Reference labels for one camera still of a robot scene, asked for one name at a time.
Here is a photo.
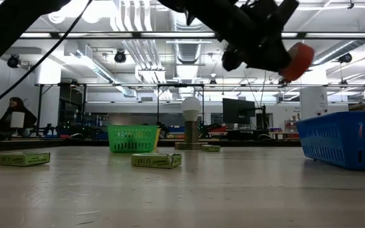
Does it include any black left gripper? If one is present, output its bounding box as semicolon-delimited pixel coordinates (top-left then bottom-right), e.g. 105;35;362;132
220;0;299;73

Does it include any red tape roll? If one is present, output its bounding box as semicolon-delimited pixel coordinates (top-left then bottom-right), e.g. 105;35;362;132
278;42;316;83

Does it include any green plastic basket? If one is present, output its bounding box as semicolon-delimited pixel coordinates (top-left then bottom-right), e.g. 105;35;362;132
106;124;160;154

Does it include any green staple box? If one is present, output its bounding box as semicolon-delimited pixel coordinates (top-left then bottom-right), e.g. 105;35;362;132
131;153;183;170
0;151;51;168
200;144;221;153

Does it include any black computer monitor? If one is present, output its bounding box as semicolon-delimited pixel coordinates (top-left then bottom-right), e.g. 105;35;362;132
222;98;257;125

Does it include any blue plastic basket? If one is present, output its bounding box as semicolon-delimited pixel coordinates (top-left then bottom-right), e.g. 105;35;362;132
295;111;365;172

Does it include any white bulb on wooden base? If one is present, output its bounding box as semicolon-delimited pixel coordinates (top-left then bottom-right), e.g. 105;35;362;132
174;96;208;151

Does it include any yellow plastic basket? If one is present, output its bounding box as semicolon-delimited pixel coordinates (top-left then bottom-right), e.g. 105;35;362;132
153;127;162;149

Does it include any person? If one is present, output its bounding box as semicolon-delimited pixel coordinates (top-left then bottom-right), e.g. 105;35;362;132
0;96;39;134

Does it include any white held sheet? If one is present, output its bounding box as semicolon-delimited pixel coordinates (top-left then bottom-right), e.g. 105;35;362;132
10;111;26;129

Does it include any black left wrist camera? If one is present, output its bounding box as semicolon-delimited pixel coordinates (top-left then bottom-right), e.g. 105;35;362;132
221;47;244;72

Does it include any black ceiling-hung camera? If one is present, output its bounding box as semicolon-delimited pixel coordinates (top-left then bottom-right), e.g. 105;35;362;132
113;49;127;64
338;52;354;63
6;53;22;69

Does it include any silver ventilation duct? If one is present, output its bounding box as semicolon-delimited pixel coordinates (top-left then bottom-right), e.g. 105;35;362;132
168;0;214;64

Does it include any background black metal frame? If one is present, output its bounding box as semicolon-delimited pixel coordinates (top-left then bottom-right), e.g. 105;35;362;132
35;82;206;137

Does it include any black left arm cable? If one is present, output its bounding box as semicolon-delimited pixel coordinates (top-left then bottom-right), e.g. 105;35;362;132
0;0;93;114

